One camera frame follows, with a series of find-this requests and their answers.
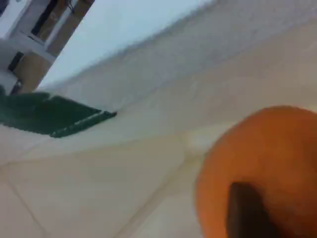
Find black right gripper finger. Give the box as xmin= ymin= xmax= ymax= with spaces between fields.
xmin=227 ymin=182 xmax=273 ymax=238

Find orange fruit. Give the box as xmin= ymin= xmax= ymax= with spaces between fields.
xmin=195 ymin=105 xmax=317 ymax=238

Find white canvas bag green handles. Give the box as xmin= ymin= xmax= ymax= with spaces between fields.
xmin=0 ymin=0 xmax=317 ymax=238

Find brown shelf unit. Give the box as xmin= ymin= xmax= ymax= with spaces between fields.
xmin=0 ymin=0 xmax=95 ymax=95

